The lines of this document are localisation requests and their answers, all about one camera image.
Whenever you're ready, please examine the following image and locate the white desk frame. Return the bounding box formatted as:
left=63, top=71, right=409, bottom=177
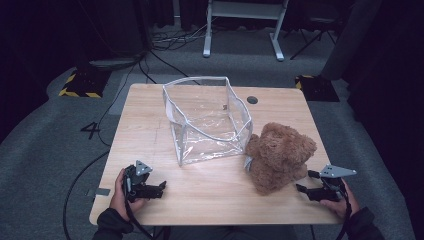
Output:
left=202, top=0, right=290, bottom=62

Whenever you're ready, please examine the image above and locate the black tripod stand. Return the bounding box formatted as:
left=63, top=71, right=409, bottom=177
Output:
left=289, top=16, right=338, bottom=61

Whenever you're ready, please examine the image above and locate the grey slanted pillar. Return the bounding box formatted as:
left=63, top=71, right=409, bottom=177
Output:
left=320, top=0, right=383, bottom=81

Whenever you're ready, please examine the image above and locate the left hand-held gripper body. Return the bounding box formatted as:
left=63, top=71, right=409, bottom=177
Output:
left=121, top=160, right=158, bottom=203

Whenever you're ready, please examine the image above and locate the person's left hand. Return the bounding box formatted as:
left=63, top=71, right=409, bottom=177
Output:
left=109, top=168, right=147, bottom=223

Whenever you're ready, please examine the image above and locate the brown teddy bear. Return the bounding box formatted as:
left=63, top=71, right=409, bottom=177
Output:
left=244, top=121, right=318, bottom=196

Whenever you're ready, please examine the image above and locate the black floor cable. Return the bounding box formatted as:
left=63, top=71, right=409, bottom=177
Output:
left=97, top=49, right=149, bottom=148
left=62, top=150, right=112, bottom=240

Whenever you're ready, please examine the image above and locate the clear plastic bag white trim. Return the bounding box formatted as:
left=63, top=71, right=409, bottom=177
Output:
left=161, top=75, right=255, bottom=167

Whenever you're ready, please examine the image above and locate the grey floor tape piece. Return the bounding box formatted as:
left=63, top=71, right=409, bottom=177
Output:
left=85, top=187, right=111, bottom=198

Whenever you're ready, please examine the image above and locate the left hand-held gripper cable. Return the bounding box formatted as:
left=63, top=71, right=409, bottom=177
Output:
left=122, top=176, right=158, bottom=240

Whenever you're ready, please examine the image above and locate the black yellow striped stand base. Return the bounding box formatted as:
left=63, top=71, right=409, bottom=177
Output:
left=58, top=66, right=112, bottom=99
left=294, top=74, right=340, bottom=103

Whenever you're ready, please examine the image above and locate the person's right hand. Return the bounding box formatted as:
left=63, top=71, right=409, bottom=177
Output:
left=319, top=179, right=361, bottom=220

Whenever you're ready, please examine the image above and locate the bundle of floor cables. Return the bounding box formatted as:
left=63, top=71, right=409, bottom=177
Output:
left=151, top=16, right=218, bottom=52

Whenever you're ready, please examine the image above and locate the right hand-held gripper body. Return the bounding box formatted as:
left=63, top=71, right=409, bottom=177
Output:
left=319, top=163, right=358, bottom=203

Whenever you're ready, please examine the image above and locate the hand-held gripper cable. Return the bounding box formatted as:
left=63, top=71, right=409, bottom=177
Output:
left=122, top=176, right=158, bottom=240
left=335, top=191, right=354, bottom=240

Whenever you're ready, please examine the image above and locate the right hand-held gripper cable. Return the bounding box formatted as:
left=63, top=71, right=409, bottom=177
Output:
left=335, top=191, right=354, bottom=240

